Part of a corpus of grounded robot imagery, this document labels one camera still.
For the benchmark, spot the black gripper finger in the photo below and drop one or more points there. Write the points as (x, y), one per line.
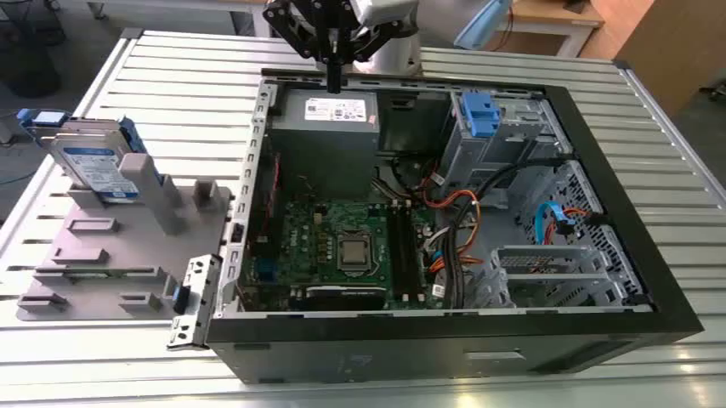
(386, 38)
(293, 30)

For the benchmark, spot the hard disk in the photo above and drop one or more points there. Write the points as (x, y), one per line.
(91, 163)

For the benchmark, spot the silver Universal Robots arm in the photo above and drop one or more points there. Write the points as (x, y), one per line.
(397, 55)

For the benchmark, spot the blue plastic drive latch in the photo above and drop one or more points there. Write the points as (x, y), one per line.
(480, 106)

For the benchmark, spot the wooden desk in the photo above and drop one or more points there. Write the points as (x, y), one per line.
(545, 15)

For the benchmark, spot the grey power supply unit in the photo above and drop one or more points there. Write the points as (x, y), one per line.
(323, 161)

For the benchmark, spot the metal optical drive cage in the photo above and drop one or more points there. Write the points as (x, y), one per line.
(500, 149)

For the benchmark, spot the green motherboard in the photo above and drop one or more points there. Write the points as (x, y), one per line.
(306, 221)

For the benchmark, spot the black mesh waste bin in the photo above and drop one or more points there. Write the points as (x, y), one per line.
(28, 72)

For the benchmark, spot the silver CPU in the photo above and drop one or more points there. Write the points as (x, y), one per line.
(354, 251)

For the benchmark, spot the black RAM slot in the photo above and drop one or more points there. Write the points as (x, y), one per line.
(399, 255)
(414, 255)

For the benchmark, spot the CPU socket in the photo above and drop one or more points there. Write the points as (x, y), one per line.
(358, 270)

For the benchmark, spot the grey parts rack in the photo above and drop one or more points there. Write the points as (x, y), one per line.
(142, 238)

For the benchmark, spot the black graphics card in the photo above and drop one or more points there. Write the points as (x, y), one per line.
(341, 299)

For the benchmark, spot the green RAM stick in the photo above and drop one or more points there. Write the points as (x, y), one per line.
(94, 275)

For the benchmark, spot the black open PC case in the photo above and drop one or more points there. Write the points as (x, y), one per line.
(397, 357)

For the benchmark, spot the white workbench frame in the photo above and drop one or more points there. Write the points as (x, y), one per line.
(258, 25)

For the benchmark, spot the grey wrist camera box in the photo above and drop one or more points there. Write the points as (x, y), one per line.
(371, 10)

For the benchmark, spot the white post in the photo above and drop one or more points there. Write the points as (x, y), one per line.
(6, 132)

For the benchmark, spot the metal expansion slot bracket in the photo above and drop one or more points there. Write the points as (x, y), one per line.
(195, 272)

